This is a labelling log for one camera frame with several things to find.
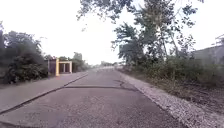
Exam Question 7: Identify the dark green bushes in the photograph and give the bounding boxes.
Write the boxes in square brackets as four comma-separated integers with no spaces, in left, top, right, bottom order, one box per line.
[0,21,50,85]

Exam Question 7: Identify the row of trees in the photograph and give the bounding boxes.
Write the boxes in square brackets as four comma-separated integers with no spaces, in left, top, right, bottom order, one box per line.
[77,0,205,68]

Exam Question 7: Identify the yellow and brown building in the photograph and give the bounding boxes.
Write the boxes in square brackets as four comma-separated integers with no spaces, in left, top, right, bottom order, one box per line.
[46,58,74,77]

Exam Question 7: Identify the grey concrete road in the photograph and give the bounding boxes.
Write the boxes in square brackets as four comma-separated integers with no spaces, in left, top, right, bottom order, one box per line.
[0,67,188,128]

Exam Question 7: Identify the grey wall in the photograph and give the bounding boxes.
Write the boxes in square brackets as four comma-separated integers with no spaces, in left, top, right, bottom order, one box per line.
[191,34,224,67]

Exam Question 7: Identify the bare dirt verge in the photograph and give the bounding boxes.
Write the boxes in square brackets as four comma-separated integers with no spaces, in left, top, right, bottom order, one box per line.
[133,73,224,116]

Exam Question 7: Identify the low weedy bushes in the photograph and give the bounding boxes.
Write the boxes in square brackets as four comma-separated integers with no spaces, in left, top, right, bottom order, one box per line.
[120,57,224,88]

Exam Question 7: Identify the pale gravel strip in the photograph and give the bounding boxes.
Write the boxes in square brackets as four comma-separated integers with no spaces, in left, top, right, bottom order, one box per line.
[117,70,224,128]

